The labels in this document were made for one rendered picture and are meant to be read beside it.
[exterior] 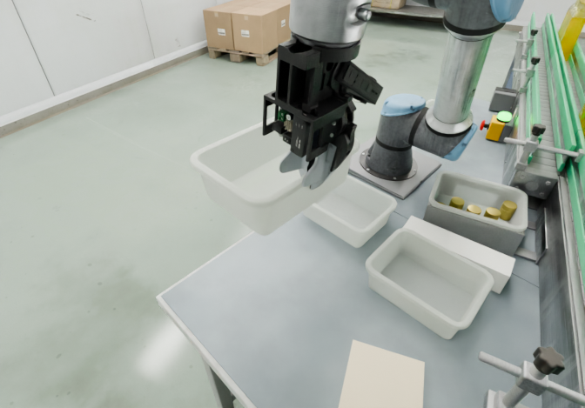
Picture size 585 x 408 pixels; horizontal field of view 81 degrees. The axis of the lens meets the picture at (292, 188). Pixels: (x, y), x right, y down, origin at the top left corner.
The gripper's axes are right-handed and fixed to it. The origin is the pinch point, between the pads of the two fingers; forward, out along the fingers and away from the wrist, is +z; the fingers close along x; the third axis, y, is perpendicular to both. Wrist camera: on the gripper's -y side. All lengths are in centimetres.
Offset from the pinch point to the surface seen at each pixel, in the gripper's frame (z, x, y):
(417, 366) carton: 26.3, 24.8, -1.9
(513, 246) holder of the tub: 30, 30, -46
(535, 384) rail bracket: 10.9, 35.3, -1.2
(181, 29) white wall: 116, -360, -213
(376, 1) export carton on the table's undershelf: 110, -286, -540
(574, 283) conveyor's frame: 19, 39, -32
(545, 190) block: 24, 29, -66
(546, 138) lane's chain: 21, 23, -88
